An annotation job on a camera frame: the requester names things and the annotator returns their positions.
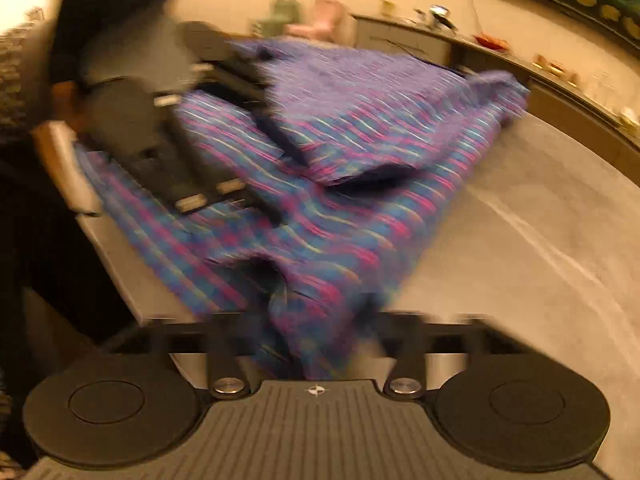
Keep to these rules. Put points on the silver kettle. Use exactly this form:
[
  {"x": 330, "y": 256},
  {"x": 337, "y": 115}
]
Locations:
[{"x": 441, "y": 16}]

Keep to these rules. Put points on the golden box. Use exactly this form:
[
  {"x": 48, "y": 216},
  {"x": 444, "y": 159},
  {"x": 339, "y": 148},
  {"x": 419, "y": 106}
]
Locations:
[{"x": 552, "y": 67}]

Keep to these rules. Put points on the blue pink plaid shirt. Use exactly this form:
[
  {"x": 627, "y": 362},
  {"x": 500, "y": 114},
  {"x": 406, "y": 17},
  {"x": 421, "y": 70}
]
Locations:
[{"x": 360, "y": 125}]

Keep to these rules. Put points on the pink toy armchair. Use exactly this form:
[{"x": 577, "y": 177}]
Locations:
[{"x": 317, "y": 22}]

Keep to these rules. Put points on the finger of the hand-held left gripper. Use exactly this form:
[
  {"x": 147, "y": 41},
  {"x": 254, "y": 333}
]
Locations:
[
  {"x": 200, "y": 180},
  {"x": 232, "y": 67}
]

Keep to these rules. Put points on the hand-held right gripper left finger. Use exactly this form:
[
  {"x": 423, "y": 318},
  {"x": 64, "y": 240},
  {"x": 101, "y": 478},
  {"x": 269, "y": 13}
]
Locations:
[{"x": 223, "y": 347}]

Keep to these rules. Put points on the red bowl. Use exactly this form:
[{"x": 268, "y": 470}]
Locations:
[{"x": 489, "y": 41}]

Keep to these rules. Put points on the long grey sideboard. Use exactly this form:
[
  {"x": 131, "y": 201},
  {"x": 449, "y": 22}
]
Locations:
[{"x": 555, "y": 97}]

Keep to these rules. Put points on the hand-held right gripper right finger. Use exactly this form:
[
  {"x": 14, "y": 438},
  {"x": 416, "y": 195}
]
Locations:
[{"x": 413, "y": 347}]

